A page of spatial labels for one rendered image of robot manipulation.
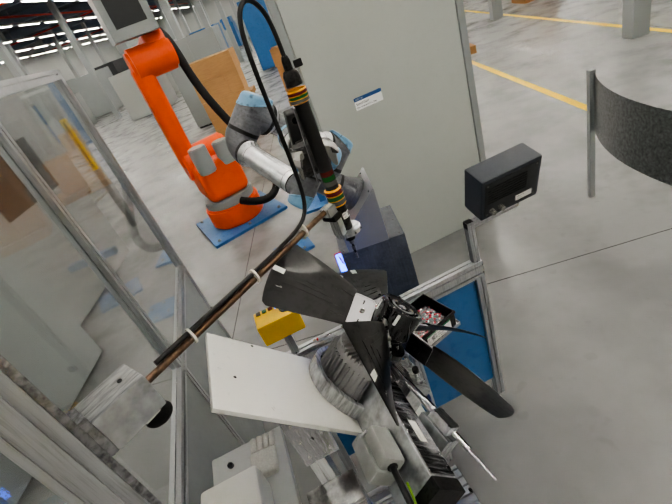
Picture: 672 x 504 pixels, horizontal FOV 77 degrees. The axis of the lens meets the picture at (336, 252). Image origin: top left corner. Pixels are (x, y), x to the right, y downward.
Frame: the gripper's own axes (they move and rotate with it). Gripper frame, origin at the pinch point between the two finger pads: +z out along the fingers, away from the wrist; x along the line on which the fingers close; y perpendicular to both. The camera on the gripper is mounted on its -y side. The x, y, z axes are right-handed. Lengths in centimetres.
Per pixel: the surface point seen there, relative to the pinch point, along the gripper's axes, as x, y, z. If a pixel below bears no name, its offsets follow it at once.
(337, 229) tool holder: 2.4, 17.8, 3.7
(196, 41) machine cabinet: -13, -23, -1066
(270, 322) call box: 32, 59, -30
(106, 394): 51, 8, 37
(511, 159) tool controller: -74, 42, -32
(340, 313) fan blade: 10.3, 37.8, 8.8
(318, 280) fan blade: 11.7, 30.4, 1.5
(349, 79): -68, 22, -178
